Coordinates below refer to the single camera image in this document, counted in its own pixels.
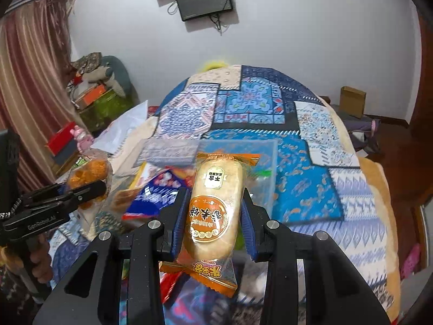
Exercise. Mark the green box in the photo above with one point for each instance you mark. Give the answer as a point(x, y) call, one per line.
point(101, 113)

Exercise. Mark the brown cake packet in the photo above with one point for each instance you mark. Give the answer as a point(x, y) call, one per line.
point(123, 198)

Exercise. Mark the clear plastic container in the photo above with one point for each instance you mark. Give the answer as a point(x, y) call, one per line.
point(267, 186)

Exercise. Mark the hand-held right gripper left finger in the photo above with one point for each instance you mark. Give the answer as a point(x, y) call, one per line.
point(177, 225)

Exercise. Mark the blue biscuit packet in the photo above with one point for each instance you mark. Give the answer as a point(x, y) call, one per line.
point(152, 196)

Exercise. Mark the pink rabbit toy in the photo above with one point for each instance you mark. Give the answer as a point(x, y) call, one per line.
point(81, 138)

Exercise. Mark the blue patchwork blanket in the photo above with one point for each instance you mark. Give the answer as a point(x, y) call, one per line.
point(304, 176)

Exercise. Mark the orange fried snack packet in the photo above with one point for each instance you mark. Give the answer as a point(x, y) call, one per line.
point(89, 172)

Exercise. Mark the red snack packet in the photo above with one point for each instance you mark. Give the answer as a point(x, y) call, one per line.
point(167, 284)

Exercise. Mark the orange cardboard box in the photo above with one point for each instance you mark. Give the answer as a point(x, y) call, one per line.
point(90, 96)

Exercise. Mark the white pillow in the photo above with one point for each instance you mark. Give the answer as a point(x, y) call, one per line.
point(121, 130)

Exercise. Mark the yellow white snack packet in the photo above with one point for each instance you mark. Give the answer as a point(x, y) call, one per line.
point(143, 176)

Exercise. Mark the pink slipper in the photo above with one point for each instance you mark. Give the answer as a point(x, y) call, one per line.
point(411, 262)

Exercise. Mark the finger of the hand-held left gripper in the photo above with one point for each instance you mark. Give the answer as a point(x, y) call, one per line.
point(84, 191)
point(44, 193)

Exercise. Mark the grey-blue cushion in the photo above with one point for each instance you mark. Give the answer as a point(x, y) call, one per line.
point(118, 71)

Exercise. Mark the rice cracker packet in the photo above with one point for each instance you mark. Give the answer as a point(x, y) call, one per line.
point(213, 210)

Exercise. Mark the striped brown curtain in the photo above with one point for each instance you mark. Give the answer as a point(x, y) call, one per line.
point(33, 74)

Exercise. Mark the dark grey box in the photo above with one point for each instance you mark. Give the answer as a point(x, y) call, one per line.
point(65, 156)

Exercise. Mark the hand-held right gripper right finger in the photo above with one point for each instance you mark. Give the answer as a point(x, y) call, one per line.
point(248, 232)

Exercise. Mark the person's left hand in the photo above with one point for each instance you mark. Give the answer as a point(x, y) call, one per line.
point(42, 260)

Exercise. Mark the yellow plastic object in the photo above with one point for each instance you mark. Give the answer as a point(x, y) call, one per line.
point(214, 64)

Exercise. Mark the brown cardboard box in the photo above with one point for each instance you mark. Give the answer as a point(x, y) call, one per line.
point(352, 103)

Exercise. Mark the red box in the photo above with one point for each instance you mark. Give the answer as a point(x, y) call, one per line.
point(61, 140)

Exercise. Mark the dark patterned cloth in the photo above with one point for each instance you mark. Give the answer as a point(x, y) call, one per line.
point(86, 61)

